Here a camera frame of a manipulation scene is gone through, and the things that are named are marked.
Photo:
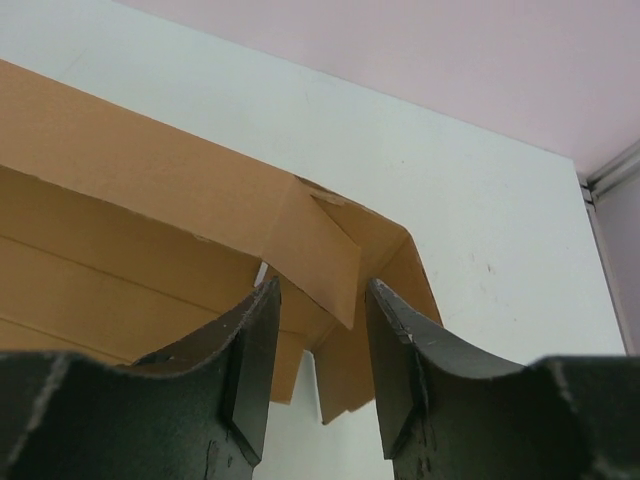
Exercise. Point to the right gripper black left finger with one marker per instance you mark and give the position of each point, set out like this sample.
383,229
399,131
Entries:
194,409

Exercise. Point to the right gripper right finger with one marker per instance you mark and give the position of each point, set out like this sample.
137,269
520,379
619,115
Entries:
450,410

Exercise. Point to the cardboard box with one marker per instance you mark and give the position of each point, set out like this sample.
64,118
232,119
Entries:
121,234

